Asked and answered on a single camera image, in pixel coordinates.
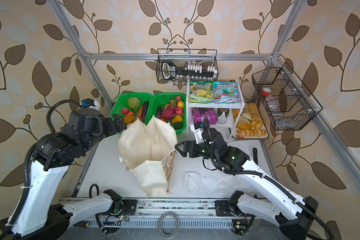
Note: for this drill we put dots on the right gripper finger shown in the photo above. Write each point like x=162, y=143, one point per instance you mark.
x=180, y=145
x=180, y=150

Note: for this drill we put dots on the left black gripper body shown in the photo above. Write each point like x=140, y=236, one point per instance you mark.
x=109, y=127

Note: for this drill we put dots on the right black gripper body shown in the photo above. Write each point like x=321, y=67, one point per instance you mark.
x=199, y=150

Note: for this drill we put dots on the cream canvas tote bag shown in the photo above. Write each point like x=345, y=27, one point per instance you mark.
x=149, y=152

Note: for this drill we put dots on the purple snack bag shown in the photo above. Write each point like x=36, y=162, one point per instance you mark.
x=199, y=114

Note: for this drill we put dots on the green white drink can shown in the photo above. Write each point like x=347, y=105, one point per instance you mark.
x=222, y=115

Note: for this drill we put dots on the teal red snack bag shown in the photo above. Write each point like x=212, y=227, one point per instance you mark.
x=226, y=93

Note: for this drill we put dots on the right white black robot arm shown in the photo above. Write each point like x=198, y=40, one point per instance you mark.
x=290, y=212

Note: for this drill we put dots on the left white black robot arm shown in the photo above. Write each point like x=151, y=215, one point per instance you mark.
x=46, y=162

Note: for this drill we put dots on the white plastic grocery bag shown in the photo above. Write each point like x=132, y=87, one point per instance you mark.
x=201, y=182

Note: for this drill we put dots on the dark green avocado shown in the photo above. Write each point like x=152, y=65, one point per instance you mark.
x=178, y=125

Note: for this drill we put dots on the left green plastic basket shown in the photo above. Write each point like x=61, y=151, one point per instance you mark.
x=130, y=116

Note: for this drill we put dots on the green plastic basket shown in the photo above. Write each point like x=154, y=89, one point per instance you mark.
x=162, y=100
x=130, y=116

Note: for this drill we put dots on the yellow pear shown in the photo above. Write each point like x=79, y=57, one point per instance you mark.
x=177, y=119

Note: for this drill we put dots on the green cabbage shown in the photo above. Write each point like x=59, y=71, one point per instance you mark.
x=134, y=103

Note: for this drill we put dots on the red apple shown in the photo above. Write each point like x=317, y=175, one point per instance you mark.
x=179, y=111

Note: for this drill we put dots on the dark purple eggplant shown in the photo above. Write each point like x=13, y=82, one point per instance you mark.
x=145, y=109

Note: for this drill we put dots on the pink dragon fruit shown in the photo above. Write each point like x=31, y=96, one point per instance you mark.
x=169, y=111

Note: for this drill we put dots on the white two-tier shelf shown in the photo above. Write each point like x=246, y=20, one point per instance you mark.
x=229, y=126

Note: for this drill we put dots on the small purple eggplant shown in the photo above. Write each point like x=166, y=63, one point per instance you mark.
x=159, y=113

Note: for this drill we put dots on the yellow lemon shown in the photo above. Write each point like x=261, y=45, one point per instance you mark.
x=180, y=104

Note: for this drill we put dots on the right green plastic basket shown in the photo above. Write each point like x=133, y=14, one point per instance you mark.
x=162, y=100

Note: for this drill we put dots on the tray of bread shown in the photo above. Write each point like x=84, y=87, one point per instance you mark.
x=249, y=124

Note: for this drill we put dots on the yellow green snack bag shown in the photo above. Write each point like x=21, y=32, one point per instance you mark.
x=201, y=92

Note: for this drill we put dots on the roll of clear tape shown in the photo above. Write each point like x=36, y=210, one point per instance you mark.
x=168, y=224

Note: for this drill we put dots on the black barcode scanner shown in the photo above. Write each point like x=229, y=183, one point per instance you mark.
x=171, y=71

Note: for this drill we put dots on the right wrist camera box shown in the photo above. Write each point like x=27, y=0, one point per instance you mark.
x=200, y=132

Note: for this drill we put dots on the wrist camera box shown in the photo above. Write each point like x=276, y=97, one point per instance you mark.
x=90, y=103
x=200, y=132

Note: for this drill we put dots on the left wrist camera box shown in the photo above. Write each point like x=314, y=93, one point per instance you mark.
x=90, y=103

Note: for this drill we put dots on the green handled tool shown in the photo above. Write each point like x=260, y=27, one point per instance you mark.
x=255, y=156

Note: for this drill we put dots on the back black wire basket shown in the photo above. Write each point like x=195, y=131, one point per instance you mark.
x=204, y=57

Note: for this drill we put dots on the black wire basket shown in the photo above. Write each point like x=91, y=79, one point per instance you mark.
x=204, y=57
x=289, y=102

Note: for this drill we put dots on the right black wire basket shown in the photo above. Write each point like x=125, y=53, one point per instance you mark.
x=289, y=102

